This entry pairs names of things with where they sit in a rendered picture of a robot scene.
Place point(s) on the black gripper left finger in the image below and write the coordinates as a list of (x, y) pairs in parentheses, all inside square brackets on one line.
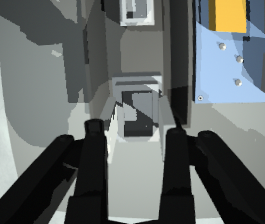
[(35, 196)]

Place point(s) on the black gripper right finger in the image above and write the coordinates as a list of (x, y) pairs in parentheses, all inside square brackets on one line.
[(235, 192)]

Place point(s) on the yellow rectangular block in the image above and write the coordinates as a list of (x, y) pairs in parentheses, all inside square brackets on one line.
[(227, 15)]

